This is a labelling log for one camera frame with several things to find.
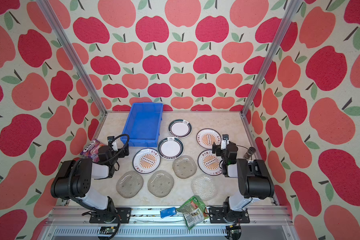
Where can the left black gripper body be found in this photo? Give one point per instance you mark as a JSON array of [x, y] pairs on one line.
[[120, 150]]

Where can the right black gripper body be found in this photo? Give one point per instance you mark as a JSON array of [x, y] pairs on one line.
[[217, 149]]

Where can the blue plastic bin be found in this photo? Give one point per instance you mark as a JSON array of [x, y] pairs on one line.
[[143, 124]]

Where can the green rimmed white plate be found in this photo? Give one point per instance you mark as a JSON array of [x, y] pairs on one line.
[[180, 128], [170, 148]]

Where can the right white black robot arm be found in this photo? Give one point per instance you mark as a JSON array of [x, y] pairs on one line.
[[254, 184]]

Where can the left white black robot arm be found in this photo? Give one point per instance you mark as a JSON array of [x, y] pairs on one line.
[[73, 182]]

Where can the purple cherry snack bag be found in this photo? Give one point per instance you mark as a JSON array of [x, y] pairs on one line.
[[92, 150]]

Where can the near right orange sunburst plate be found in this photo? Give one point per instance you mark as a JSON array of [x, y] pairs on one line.
[[209, 163]]

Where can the orange sunburst plate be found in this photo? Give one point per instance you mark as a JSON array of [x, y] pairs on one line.
[[209, 163], [146, 161], [207, 137]]

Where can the small dark spice jar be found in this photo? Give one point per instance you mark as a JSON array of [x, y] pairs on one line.
[[249, 153]]

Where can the far right orange sunburst plate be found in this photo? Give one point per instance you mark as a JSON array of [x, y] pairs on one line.
[[207, 137]]

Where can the right clear textured glass plate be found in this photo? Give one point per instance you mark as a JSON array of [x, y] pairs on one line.
[[204, 187]]

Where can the left orange sunburst plate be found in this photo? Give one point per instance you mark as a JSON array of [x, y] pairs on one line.
[[146, 161]]

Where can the green snack packet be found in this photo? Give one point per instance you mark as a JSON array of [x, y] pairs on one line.
[[194, 211]]

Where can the small blue packet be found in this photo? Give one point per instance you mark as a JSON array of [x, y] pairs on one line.
[[169, 212]]

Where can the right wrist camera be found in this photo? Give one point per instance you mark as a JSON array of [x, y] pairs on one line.
[[225, 140]]

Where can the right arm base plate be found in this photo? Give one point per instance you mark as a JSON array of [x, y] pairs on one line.
[[223, 215]]

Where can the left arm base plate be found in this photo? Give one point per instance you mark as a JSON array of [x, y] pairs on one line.
[[124, 215]]

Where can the aluminium front rail base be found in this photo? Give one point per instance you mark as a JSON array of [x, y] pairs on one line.
[[260, 223]]

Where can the left aluminium frame post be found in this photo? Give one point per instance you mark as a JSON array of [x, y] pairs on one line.
[[59, 31]]

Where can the aluminium frame post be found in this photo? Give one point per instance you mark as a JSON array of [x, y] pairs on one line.
[[59, 31], [274, 47]]

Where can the right aluminium frame post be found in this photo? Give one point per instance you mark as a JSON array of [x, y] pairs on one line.
[[274, 47]]

